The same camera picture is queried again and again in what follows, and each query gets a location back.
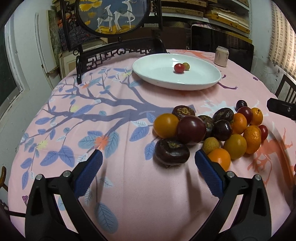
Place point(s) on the large dark red plum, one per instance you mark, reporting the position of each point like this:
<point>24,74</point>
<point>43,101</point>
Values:
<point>191,130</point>

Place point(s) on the small orange kumquat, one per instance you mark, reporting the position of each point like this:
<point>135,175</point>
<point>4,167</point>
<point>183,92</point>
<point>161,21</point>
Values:
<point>257,117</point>

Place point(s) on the tan longan fruit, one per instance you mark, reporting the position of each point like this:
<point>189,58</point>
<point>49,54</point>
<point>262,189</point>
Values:
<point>210,144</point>

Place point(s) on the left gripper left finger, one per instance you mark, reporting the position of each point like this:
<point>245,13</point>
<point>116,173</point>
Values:
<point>43,220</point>

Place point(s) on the pale pink drink can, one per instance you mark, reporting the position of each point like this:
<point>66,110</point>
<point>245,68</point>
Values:
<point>221,56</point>

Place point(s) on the dark water chestnut back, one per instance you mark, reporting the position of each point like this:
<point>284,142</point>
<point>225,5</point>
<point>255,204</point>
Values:
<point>182,111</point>

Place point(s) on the black chair right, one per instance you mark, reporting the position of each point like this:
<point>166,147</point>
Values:
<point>286,90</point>

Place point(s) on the wooden shelf with boards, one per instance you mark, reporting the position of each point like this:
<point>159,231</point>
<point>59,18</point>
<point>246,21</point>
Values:
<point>232,17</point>

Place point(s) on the round deer painting screen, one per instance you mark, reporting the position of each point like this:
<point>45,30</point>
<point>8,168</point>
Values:
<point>103,19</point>

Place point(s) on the dark water chestnut front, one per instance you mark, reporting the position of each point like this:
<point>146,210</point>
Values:
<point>171,153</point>

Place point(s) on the small yellow-green fruit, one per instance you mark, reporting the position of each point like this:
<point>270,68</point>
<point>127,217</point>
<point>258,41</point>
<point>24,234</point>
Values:
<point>186,66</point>

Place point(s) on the dark cherry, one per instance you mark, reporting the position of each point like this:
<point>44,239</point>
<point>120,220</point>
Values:
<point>240,104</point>

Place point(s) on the large yellow-orange tomato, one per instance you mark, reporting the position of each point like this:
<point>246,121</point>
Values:
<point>165,125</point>

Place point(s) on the white oval plate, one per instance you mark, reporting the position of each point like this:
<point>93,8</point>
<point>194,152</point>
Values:
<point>158,70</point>

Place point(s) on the dark purple plum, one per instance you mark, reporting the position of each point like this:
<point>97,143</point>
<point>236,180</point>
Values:
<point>222,130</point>

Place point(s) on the dark water chestnut right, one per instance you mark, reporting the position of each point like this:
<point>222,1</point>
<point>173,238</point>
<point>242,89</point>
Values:
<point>223,114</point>

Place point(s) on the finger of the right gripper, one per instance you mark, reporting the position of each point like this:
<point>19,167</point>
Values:
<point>282,108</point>

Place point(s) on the dark water chestnut middle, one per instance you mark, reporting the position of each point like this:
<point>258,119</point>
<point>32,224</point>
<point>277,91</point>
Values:
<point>209,123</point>

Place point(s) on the small red tomato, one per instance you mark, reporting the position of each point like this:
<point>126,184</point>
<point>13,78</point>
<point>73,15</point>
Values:
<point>264,132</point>

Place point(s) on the orange fruit front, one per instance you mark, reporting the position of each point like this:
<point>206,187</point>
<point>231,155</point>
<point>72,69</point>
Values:
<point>220,156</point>

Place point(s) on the dark carved wooden chair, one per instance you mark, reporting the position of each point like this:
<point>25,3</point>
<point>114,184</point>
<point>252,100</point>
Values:
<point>91,59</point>

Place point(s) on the yellow-orange round fruit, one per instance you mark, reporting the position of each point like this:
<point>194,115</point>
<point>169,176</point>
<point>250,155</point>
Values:
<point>236,146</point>

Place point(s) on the red cherry tomato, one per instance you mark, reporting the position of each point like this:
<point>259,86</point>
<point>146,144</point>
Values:
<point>179,68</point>

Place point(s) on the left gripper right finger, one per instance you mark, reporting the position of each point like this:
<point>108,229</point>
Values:
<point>253,218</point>

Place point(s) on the dark water chestnut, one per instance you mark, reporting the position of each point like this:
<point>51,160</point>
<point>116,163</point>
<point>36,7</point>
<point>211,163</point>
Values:
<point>223,114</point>
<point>182,111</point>
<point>209,123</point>
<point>171,153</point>

